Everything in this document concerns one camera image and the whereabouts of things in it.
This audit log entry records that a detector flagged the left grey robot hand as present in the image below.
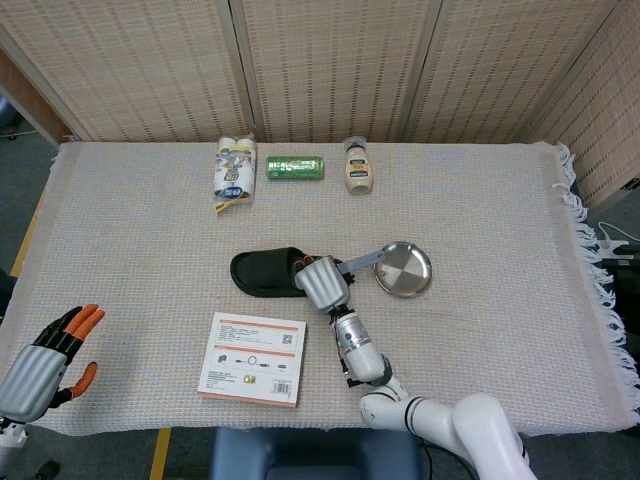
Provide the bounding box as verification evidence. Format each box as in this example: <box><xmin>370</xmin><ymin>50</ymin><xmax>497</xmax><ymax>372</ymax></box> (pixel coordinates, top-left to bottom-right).
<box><xmin>0</xmin><ymin>304</ymin><xmax>107</xmax><ymax>426</ymax></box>

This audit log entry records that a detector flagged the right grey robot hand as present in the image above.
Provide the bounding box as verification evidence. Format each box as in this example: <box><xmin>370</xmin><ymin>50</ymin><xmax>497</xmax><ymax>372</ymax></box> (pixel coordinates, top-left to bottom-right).
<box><xmin>291</xmin><ymin>253</ymin><xmax>358</xmax><ymax>316</ymax></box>

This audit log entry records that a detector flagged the black rubber slipper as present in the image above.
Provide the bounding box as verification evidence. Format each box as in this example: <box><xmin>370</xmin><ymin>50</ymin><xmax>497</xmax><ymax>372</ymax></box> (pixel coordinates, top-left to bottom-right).
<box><xmin>229</xmin><ymin>246</ymin><xmax>332</xmax><ymax>300</ymax></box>

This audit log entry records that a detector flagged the round steel plate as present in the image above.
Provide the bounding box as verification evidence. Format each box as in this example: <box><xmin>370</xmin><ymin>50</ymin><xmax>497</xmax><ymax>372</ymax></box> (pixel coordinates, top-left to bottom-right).
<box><xmin>373</xmin><ymin>240</ymin><xmax>434</xmax><ymax>300</ymax></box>

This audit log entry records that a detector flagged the white orange product box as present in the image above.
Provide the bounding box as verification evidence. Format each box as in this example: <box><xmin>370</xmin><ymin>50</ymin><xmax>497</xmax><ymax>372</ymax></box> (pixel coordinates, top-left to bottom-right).
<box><xmin>197</xmin><ymin>311</ymin><xmax>308</xmax><ymax>410</ymax></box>

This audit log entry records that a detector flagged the cream mayonnaise bottle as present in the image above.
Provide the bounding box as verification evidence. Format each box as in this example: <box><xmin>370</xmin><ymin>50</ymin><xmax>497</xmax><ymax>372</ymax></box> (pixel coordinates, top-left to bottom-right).
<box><xmin>342</xmin><ymin>135</ymin><xmax>376</xmax><ymax>197</ymax></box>

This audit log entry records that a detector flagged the green wrapped roll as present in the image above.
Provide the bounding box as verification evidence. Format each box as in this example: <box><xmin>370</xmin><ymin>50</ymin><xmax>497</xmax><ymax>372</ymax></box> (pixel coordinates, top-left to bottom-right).
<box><xmin>265</xmin><ymin>155</ymin><xmax>327</xmax><ymax>182</ymax></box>

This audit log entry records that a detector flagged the white roll pack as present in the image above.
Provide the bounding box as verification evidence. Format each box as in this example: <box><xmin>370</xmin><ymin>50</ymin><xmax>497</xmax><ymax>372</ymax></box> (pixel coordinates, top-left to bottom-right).
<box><xmin>212</xmin><ymin>135</ymin><xmax>258</xmax><ymax>216</ymax></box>

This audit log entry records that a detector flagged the blue padded seat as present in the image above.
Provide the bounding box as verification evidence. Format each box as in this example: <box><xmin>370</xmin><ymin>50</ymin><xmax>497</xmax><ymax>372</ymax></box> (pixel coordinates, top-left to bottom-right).
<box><xmin>209</xmin><ymin>426</ymin><xmax>424</xmax><ymax>480</ymax></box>

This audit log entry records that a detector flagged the beige woven tablecloth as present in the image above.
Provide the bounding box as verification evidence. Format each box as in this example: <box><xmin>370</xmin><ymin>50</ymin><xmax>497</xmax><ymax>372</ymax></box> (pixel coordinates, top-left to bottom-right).
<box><xmin>0</xmin><ymin>140</ymin><xmax>640</xmax><ymax>437</ymax></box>

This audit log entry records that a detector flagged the bamboo folding screen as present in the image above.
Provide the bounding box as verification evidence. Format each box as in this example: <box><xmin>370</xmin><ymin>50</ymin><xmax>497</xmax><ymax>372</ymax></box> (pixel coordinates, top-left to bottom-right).
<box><xmin>0</xmin><ymin>0</ymin><xmax>640</xmax><ymax>211</ymax></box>

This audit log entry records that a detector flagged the black box beside table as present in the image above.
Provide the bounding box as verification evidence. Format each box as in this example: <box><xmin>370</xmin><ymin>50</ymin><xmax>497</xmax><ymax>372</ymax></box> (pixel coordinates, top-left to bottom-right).
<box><xmin>598</xmin><ymin>254</ymin><xmax>640</xmax><ymax>351</ymax></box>

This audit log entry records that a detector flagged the black floor cable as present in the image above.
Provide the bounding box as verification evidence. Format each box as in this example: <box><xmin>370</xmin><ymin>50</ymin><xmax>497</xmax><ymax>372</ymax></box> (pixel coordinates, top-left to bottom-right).
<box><xmin>418</xmin><ymin>438</ymin><xmax>484</xmax><ymax>480</ymax></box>

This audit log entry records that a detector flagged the white clip with cable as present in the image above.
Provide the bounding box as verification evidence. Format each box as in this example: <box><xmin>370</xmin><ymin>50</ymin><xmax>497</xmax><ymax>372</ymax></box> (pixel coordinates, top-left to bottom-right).
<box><xmin>593</xmin><ymin>221</ymin><xmax>635</xmax><ymax>259</ymax></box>

